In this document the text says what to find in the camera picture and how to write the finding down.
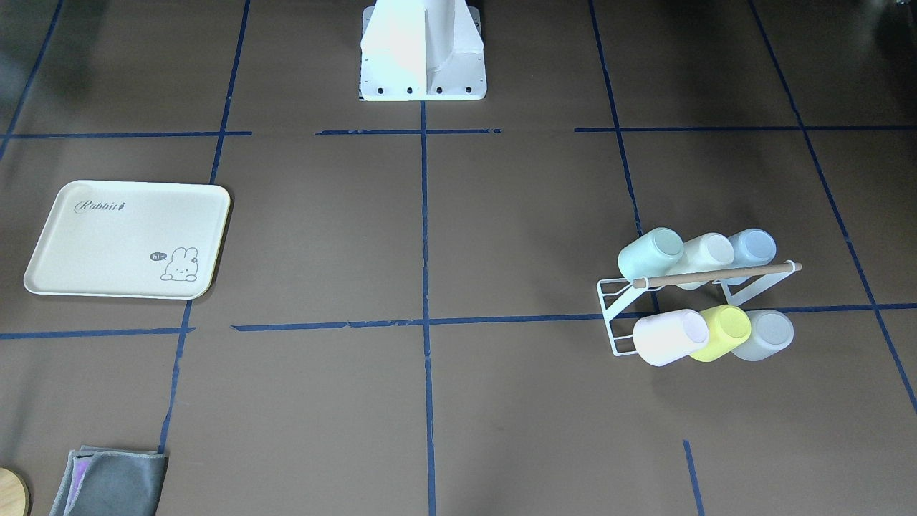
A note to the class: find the green cup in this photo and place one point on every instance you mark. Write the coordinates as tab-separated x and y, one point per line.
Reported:
651	255

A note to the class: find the cream rabbit tray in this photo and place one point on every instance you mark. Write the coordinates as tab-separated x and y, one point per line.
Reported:
130	239

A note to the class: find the pink cup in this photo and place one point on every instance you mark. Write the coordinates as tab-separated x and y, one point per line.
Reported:
663	338

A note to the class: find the cream white cup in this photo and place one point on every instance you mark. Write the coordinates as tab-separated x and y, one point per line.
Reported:
708	252

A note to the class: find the yellow cup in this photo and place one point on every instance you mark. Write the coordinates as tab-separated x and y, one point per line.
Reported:
728	326

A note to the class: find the blue cup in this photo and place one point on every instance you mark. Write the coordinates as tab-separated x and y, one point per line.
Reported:
752	247

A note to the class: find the grey cup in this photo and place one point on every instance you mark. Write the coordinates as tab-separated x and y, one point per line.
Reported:
771	331

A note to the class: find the grey folded cloth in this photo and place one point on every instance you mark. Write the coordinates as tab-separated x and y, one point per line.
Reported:
109	481

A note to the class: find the wooden mug tree stand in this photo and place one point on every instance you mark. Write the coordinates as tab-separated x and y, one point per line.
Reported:
15	495

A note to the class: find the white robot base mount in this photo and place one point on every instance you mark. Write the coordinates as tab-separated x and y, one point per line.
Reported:
422	51

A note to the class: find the white wire cup rack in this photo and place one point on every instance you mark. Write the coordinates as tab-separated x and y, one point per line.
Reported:
615	295

